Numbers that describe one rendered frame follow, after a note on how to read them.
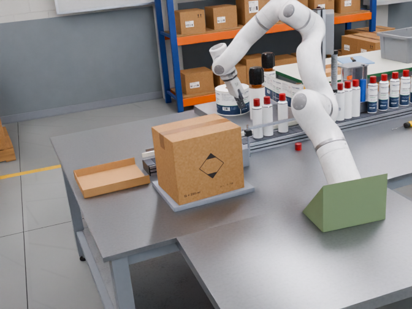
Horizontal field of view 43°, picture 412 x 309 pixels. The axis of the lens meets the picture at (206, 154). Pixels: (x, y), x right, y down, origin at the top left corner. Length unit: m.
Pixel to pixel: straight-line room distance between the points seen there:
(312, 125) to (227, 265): 0.64
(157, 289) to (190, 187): 0.80
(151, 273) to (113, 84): 4.37
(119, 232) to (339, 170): 0.85
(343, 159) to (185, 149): 0.59
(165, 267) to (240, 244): 1.09
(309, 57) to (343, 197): 0.60
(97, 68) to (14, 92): 1.05
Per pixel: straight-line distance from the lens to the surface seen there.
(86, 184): 2.46
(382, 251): 1.82
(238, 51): 2.38
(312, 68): 2.13
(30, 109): 6.88
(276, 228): 1.93
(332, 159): 1.97
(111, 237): 1.98
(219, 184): 2.14
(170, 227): 1.99
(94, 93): 6.90
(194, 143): 2.03
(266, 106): 2.64
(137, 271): 2.89
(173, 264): 2.90
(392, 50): 4.76
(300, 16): 2.18
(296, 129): 2.78
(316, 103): 2.00
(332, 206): 1.88
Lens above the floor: 1.78
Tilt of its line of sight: 21 degrees down
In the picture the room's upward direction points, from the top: 5 degrees counter-clockwise
